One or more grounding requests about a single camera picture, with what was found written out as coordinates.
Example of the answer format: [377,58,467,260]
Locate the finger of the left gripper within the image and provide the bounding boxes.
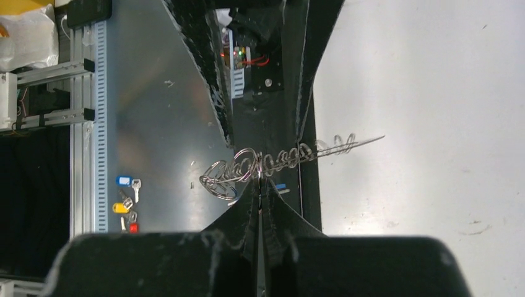
[162,0,234,148]
[281,0,344,142]

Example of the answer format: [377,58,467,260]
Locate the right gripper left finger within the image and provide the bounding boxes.
[201,180,259,262]

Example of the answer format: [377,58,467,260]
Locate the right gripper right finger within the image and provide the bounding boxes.
[260,178,326,265]

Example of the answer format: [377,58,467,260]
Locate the spare red tagged key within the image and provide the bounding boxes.
[120,210,139,233]

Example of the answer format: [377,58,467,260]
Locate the spare yellow tagged key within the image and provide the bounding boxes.
[111,189,134,214]

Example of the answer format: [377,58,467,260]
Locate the black phone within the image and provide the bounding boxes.
[67,0,113,29]

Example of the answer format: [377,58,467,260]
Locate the spare blue tagged key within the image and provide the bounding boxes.
[116,175,142,203]

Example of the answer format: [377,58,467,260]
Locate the white plastic bag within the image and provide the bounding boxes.
[1,1,59,72]

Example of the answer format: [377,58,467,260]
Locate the left white cable duct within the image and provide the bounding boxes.
[227,29,246,99]

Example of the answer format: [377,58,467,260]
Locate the aluminium rail frame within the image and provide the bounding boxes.
[1,22,108,296]

